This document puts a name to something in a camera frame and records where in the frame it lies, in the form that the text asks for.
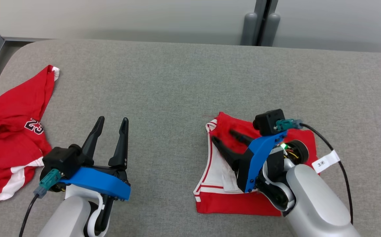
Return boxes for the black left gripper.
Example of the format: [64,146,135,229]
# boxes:
[79,116,130,182]

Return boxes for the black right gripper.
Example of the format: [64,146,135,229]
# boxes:
[212,130,309,192]

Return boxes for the red shorts with white trim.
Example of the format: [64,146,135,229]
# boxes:
[193,112,319,217]

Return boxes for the red jersey with white number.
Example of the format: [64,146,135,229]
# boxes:
[0,65,60,204]

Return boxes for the blue right camera mount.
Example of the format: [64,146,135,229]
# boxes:
[245,131,288,193]

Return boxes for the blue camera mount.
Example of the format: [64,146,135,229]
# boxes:
[245,131,288,193]
[59,167,131,201]

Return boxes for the blue left camera mount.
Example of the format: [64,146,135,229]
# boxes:
[59,167,131,201]

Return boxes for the teal right camera connector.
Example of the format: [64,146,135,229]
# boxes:
[275,119,304,130]

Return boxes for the teal camera connector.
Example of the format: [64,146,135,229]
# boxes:
[275,119,304,130]
[34,169,62,199]

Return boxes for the teal left camera connector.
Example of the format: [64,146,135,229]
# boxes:
[34,169,62,199]

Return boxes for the white cable label tag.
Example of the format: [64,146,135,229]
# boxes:
[312,150,341,173]

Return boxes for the black left camera cable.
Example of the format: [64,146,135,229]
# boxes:
[19,194,39,237]

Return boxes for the black camera cable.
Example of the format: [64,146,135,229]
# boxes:
[19,194,39,237]
[301,123,354,224]

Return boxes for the black right camera cable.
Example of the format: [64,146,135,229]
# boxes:
[301,123,354,224]

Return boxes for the grey partition post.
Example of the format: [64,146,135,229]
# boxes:
[240,0,281,46]

